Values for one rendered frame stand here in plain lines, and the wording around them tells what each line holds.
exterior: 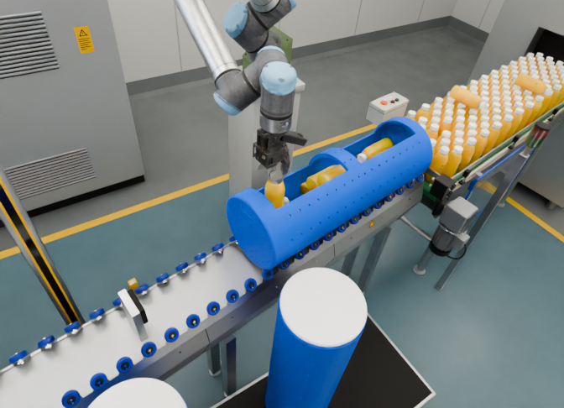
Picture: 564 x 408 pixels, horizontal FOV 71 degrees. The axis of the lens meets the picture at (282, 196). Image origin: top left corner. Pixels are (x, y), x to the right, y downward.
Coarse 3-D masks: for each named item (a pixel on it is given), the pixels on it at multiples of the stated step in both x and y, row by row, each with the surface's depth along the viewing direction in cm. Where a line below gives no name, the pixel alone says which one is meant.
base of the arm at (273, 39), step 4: (268, 32) 193; (272, 32) 196; (268, 36) 192; (272, 36) 194; (276, 36) 197; (264, 40) 191; (268, 40) 193; (272, 40) 194; (276, 40) 197; (280, 40) 198; (264, 44) 192; (268, 44) 193; (272, 44) 194; (276, 44) 196; (280, 44) 198; (260, 48) 192; (248, 52) 196; (252, 52) 195; (256, 52) 194; (248, 56) 202; (252, 56) 198; (252, 60) 202
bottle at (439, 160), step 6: (438, 156) 183; (444, 156) 182; (432, 162) 187; (438, 162) 184; (444, 162) 184; (432, 168) 188; (438, 168) 186; (444, 168) 188; (426, 174) 193; (432, 180) 192
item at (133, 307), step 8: (120, 296) 117; (128, 296) 117; (136, 296) 118; (128, 304) 115; (136, 304) 116; (128, 312) 115; (136, 312) 114; (144, 312) 116; (128, 320) 126; (136, 320) 115; (144, 320) 118; (136, 328) 117; (144, 328) 120; (144, 336) 123
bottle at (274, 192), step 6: (270, 180) 127; (270, 186) 128; (276, 186) 127; (282, 186) 128; (264, 192) 132; (270, 192) 129; (276, 192) 128; (282, 192) 129; (270, 198) 130; (276, 198) 130; (282, 198) 132; (276, 204) 132; (282, 204) 134
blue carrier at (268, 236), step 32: (384, 128) 183; (416, 128) 166; (320, 160) 163; (352, 160) 147; (384, 160) 153; (416, 160) 163; (256, 192) 131; (288, 192) 161; (320, 192) 136; (352, 192) 143; (384, 192) 157; (256, 224) 128; (288, 224) 128; (320, 224) 137; (256, 256) 139; (288, 256) 134
